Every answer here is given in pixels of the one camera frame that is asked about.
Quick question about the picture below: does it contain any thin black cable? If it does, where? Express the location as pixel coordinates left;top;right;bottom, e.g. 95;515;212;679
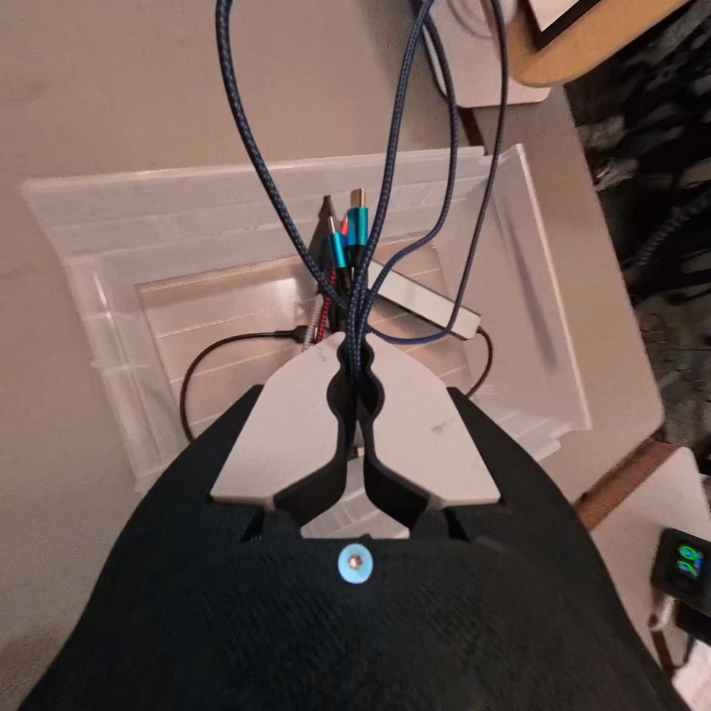
179;327;495;442

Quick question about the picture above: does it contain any silver braided cable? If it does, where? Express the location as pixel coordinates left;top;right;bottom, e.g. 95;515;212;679
302;293;326;354

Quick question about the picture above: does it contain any blue braided cable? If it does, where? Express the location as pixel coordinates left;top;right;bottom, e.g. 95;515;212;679
216;0;510;445

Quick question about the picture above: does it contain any white desk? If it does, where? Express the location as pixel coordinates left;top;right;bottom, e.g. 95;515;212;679
0;0;667;684

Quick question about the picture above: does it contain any flat glossy power bank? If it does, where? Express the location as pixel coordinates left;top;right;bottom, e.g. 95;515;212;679
364;258;483;341

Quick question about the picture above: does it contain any black device green display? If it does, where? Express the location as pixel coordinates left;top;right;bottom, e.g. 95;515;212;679
650;528;711;614

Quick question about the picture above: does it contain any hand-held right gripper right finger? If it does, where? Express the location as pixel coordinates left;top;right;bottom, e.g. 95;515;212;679
355;333;502;530

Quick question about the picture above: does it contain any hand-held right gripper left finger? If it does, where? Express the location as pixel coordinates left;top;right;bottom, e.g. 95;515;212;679
210;330;349;527

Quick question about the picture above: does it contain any red braided cable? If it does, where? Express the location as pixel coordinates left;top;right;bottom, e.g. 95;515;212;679
316;266;341;341

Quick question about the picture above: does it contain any clear plastic bin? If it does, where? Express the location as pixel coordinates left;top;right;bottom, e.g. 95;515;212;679
19;143;592;492

